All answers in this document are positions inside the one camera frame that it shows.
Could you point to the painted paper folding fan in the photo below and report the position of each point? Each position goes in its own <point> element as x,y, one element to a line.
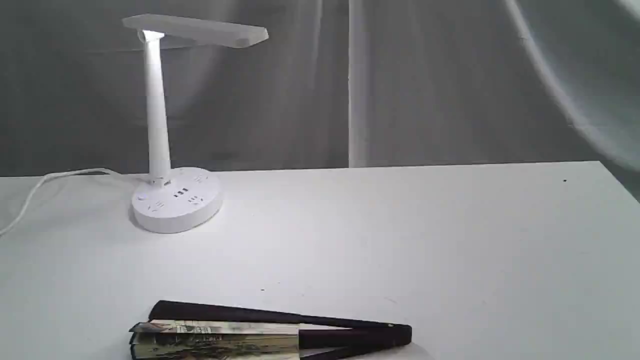
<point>177,330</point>

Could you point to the white desk lamp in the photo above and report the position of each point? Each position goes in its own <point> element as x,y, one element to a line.
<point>173,200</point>

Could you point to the grey fabric backdrop curtain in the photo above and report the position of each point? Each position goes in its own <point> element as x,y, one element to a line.
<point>338,83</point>

